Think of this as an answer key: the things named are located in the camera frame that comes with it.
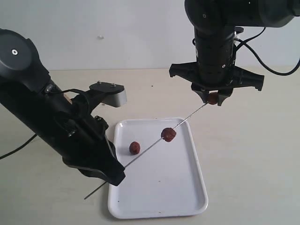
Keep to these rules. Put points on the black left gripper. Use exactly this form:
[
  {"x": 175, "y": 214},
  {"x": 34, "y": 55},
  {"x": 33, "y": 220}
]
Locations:
[{"x": 89, "y": 150}]

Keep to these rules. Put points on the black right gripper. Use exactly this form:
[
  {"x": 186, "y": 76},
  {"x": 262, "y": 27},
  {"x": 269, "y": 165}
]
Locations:
[{"x": 214, "y": 68}]

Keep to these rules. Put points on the red ball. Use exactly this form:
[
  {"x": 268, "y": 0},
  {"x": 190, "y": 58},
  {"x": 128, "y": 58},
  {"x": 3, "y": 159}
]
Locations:
[
  {"x": 168, "y": 134},
  {"x": 134, "y": 148},
  {"x": 212, "y": 98}
]

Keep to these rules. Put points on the thin metal skewer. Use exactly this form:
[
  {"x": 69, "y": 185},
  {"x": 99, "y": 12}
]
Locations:
[{"x": 136, "y": 158}]

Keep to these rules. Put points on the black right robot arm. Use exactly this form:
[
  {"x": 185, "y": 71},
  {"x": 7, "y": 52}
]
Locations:
[{"x": 217, "y": 24}]

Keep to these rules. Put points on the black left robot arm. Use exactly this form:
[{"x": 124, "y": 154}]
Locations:
[{"x": 29, "y": 93}]

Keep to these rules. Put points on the white rectangular plastic tray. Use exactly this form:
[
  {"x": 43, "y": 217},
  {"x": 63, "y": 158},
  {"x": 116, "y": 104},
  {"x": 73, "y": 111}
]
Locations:
[{"x": 166, "y": 181}]

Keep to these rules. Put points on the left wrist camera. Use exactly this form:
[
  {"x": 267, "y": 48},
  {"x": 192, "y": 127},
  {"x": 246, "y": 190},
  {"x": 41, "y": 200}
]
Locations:
[{"x": 100, "y": 92}]

